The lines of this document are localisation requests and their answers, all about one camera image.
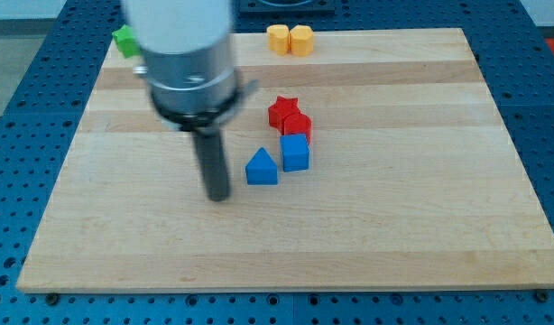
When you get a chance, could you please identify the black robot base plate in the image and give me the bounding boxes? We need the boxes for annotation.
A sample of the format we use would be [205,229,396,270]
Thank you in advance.
[236,0,337,14]

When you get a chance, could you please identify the red cylinder block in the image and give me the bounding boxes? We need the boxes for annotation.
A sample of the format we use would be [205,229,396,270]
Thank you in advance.
[282,113,312,144]

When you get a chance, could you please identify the light wooden board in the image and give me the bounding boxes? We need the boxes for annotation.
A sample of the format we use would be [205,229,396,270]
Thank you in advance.
[16,28,554,293]

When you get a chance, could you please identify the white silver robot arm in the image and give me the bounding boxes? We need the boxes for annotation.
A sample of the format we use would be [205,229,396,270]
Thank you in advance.
[121,0,257,201]

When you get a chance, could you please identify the blue cube block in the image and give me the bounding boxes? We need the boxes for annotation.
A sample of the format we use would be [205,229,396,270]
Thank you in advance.
[280,134,310,172]

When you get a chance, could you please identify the yellow heart block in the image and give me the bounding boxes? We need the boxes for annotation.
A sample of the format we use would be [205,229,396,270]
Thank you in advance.
[266,24,290,56]

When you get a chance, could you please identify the red star block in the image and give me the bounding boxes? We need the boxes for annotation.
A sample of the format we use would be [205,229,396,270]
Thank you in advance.
[268,96,300,135]

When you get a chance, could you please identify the green star block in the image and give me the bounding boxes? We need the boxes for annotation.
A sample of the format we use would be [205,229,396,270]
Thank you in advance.
[111,24,141,59]

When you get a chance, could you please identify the yellow hexagon block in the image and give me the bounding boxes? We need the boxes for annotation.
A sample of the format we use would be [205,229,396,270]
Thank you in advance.
[290,25,314,57]

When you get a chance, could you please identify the blue triangle block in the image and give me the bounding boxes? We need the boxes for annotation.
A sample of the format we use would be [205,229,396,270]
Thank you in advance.
[245,147,279,185]

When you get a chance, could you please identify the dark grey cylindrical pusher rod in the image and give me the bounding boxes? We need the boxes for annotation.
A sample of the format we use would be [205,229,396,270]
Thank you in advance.
[192,128,231,202]

